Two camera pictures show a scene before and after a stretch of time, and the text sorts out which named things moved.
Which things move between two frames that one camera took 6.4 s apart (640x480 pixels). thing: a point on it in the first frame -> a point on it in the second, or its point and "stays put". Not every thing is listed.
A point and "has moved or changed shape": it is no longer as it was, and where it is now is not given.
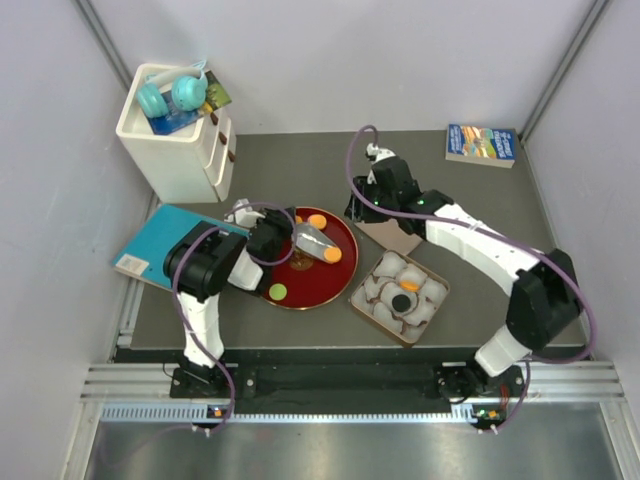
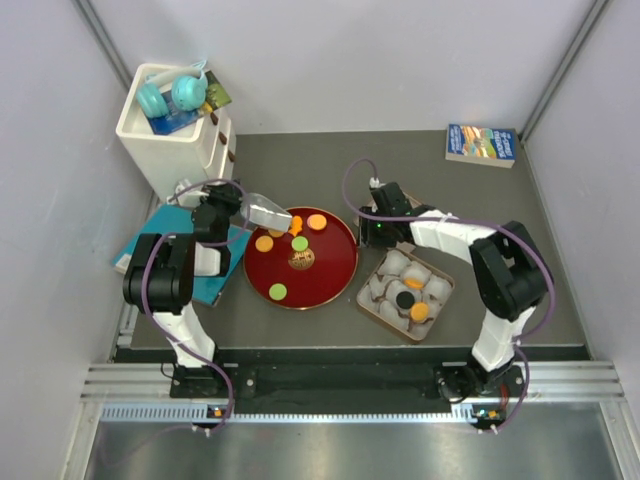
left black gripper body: (282, 229) -> (225, 204)
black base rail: (424, 383) stays put
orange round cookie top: (317, 220) stays put
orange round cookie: (332, 255) -> (419, 312)
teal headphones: (182, 88) stays put
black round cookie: (401, 302) has moved or changed shape
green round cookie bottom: (277, 291) stays put
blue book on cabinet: (175, 117) stays put
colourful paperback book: (495, 147) stays put
